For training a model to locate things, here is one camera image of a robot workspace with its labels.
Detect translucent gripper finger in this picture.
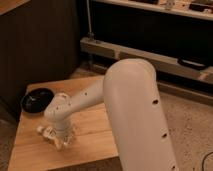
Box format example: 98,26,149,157
63,134,74,147
48,129,56,139

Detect white plastic bottle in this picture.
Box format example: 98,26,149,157
36,125,75,151

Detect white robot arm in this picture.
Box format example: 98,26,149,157
44,59,179,171

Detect black ceramic bowl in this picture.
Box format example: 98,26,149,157
21,88,54,113

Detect wooden table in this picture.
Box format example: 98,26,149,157
7,75,120,171

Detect metal pole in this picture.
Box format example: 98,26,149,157
86,0,94,40

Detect long wooden beam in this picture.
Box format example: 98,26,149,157
80,37,213,84

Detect wooden shelf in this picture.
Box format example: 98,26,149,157
94,0,213,21

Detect black cable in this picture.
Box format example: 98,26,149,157
201,151,213,171

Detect black handle object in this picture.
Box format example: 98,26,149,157
177,58,209,71

